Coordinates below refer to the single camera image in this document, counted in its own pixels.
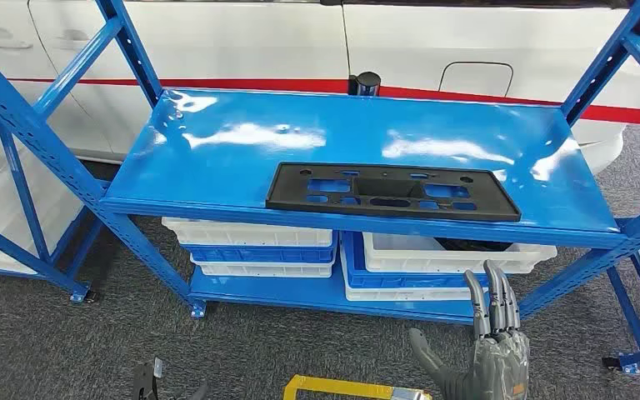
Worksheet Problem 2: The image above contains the black plastic panel part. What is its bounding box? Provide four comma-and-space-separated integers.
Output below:
265, 162, 522, 223

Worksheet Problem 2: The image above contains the black plastic piece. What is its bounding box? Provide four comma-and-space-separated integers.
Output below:
434, 237, 514, 253

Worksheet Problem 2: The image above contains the white car with red stripe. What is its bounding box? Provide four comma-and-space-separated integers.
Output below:
0, 0, 640, 173

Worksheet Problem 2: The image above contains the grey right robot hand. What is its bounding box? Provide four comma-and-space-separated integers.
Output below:
407, 260, 531, 400

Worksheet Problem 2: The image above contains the blue plastic crate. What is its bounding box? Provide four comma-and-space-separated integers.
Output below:
182, 237, 338, 264
342, 230, 489, 290

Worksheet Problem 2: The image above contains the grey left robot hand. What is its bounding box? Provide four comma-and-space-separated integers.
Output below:
184, 381, 212, 400

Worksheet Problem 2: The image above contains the white plastic crate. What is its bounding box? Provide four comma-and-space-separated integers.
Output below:
190, 253, 337, 278
161, 217, 335, 248
362, 232, 558, 276
340, 242, 478, 302

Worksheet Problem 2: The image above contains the black cylinder post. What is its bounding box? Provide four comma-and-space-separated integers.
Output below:
348, 72, 382, 97

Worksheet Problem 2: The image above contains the yellow floor tape square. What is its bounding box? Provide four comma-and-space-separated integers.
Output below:
282, 375, 434, 400

